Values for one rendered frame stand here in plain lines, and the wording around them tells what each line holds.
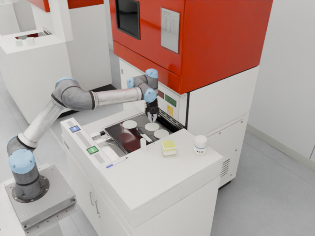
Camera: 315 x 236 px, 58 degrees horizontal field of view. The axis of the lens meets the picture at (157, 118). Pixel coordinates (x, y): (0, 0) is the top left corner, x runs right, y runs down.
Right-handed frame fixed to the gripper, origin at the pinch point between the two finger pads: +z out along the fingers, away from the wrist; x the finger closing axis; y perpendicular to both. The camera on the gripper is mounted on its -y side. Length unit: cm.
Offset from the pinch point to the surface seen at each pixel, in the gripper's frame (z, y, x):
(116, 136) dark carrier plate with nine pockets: 9.3, -2.3, 24.0
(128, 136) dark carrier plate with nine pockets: 9.3, -3.6, 16.2
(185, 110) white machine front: -10.6, -4.4, -20.8
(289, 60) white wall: -1, 94, -134
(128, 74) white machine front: -9, 52, 17
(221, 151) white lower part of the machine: 45, 19, -57
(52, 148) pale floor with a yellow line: 99, 96, 108
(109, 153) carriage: 11.3, -17.6, 27.2
